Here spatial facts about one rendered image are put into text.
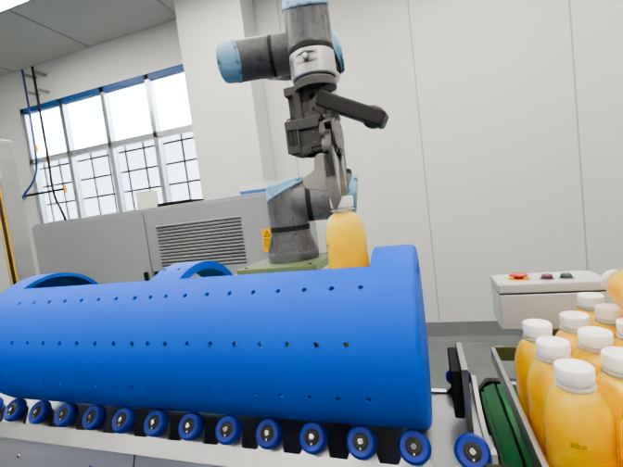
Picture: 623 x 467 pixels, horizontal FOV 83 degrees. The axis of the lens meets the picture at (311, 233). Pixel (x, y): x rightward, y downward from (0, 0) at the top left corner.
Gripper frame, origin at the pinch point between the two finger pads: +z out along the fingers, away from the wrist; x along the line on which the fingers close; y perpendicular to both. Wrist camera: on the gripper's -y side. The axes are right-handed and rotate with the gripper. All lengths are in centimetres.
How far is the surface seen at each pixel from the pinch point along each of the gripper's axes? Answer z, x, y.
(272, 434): 35.1, 10.6, 13.4
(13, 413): 35, 11, 73
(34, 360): 22, 14, 59
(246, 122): -85, -235, 132
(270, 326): 16.9, 12.9, 9.9
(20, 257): 4, -32, 130
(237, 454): 38.9, 10.9, 20.0
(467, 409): 32.8, 4.8, -16.0
